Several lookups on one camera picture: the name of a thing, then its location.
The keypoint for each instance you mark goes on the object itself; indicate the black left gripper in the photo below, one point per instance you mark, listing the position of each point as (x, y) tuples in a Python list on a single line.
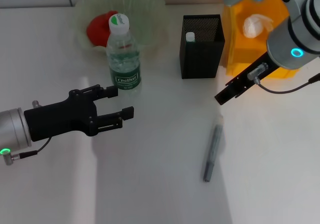
[(60, 116)]

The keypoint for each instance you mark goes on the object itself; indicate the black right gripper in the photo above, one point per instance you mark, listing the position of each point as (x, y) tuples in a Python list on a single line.
[(247, 76)]

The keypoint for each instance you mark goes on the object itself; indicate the clear bottle with green label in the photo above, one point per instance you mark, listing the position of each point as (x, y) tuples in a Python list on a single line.
[(123, 63)]

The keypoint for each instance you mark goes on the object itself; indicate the grey pen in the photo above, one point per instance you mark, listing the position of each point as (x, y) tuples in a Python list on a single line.
[(212, 148)]

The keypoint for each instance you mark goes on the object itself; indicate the green utility knife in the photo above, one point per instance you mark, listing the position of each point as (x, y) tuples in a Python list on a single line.
[(190, 36)]

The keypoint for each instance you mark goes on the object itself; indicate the white paper ball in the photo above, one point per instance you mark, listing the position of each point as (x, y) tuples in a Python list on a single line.
[(252, 26)]

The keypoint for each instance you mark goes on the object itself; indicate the white and silver left arm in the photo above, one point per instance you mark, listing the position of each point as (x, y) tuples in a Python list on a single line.
[(13, 128)]

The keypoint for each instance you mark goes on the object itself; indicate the black mesh pen holder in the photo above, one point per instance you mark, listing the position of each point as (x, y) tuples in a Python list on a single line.
[(200, 58)]

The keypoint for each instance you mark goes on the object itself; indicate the pale green glass fruit bowl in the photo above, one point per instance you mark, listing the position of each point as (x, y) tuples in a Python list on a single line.
[(147, 16)]

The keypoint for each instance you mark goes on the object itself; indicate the yellow plastic bin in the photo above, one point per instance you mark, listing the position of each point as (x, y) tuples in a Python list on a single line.
[(240, 53)]

